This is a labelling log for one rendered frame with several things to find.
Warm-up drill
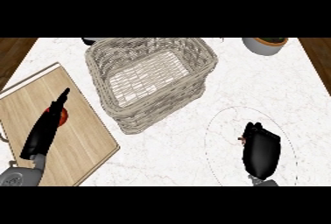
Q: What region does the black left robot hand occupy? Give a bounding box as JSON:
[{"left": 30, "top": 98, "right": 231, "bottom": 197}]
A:
[{"left": 18, "top": 87, "right": 72, "bottom": 161}]

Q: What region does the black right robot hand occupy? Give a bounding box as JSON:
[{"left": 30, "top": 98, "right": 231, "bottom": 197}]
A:
[{"left": 241, "top": 122, "right": 283, "bottom": 181}]

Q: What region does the white marble round placemat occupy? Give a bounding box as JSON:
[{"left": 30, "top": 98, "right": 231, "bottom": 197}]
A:
[{"left": 203, "top": 106, "right": 301, "bottom": 187}]

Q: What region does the grey wicker basket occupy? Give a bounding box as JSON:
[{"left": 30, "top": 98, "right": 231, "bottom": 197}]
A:
[{"left": 85, "top": 38, "right": 221, "bottom": 136}]

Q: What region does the pale wooden cutting board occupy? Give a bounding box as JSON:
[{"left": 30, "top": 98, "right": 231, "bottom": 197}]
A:
[{"left": 0, "top": 61, "right": 122, "bottom": 187}]

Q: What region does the red round fruit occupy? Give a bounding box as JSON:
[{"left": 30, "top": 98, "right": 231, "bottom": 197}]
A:
[{"left": 45, "top": 107, "right": 70, "bottom": 128}]

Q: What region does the dark round object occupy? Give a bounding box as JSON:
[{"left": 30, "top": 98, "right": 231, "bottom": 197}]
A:
[{"left": 80, "top": 38, "right": 101, "bottom": 46}]

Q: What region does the grey plant pot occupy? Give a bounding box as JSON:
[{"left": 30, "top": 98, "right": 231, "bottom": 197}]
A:
[{"left": 241, "top": 38, "right": 290, "bottom": 57}]

